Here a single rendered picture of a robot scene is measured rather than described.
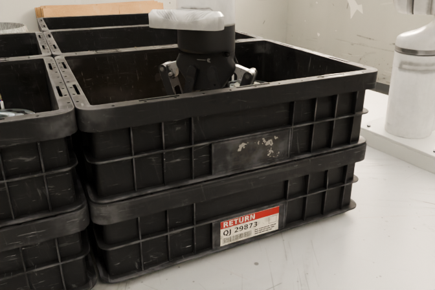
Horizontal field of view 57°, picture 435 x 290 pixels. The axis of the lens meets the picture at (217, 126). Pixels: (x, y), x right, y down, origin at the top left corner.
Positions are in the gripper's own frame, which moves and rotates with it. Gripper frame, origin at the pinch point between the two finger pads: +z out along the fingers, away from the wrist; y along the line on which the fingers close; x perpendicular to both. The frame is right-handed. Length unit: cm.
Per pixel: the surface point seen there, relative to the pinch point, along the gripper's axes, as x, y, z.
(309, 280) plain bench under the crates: 8.3, -16.8, 15.2
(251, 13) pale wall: -376, 104, 23
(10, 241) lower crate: 25.4, 10.9, 4.6
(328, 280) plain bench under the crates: 7.4, -19.0, 15.2
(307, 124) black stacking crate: -0.9, -13.8, -1.7
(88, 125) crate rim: 18.8, 5.0, -6.2
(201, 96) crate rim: 10.3, -3.6, -7.7
